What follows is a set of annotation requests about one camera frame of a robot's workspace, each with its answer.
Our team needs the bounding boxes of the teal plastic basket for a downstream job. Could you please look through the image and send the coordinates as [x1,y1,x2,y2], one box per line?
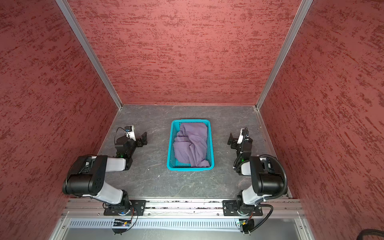
[167,119,215,172]

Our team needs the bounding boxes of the purple trousers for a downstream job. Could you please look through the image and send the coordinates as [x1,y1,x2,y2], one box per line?
[173,123,211,168]

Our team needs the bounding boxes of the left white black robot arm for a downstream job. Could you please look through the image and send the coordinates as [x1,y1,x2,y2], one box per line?
[62,129,148,216]

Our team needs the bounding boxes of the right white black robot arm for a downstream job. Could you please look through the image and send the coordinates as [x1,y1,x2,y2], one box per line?
[228,129,288,216]

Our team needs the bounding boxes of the right small circuit board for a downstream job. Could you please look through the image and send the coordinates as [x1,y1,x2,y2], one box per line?
[239,219,255,234]

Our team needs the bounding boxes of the small circuit board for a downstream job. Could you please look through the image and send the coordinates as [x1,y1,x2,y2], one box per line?
[113,219,132,228]
[239,219,255,234]

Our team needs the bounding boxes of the left small circuit board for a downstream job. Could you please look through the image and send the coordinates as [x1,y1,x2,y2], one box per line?
[113,219,132,228]

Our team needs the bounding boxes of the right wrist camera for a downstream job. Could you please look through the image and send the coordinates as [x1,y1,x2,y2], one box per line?
[237,128,249,145]

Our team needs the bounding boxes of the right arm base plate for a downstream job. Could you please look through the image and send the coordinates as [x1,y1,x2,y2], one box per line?
[223,200,263,217]

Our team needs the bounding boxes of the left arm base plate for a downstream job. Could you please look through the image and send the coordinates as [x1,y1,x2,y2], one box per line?
[104,200,147,217]

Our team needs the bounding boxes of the aluminium front rail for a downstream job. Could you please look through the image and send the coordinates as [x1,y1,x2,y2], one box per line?
[60,198,306,219]

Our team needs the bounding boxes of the white slotted cable duct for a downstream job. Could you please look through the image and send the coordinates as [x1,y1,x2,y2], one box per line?
[68,218,240,231]

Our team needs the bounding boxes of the left aluminium corner post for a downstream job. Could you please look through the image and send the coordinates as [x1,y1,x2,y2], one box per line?
[56,0,124,110]

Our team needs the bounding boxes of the aluminium corner post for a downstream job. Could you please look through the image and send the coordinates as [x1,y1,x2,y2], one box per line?
[255,0,313,111]
[56,0,124,110]

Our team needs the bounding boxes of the right aluminium corner post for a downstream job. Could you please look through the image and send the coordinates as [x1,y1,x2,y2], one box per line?
[255,0,313,111]

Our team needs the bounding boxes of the black hose bottom right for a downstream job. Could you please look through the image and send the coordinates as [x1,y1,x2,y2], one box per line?
[355,228,384,240]

